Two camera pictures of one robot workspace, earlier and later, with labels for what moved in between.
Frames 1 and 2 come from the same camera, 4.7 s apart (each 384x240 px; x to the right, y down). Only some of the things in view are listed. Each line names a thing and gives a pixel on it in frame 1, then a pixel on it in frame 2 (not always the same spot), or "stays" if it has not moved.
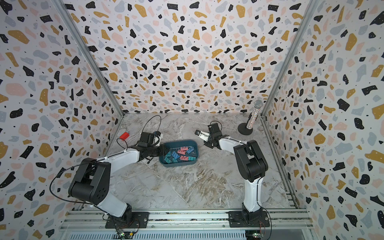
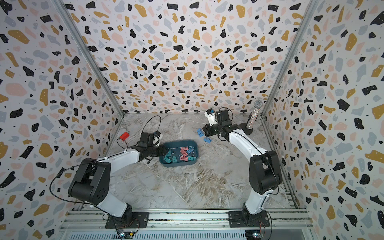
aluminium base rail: x=188 y=224 stays
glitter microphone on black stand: x=246 y=128 stays
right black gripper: x=206 y=143 -> x=207 y=130
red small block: x=124 y=136 stays
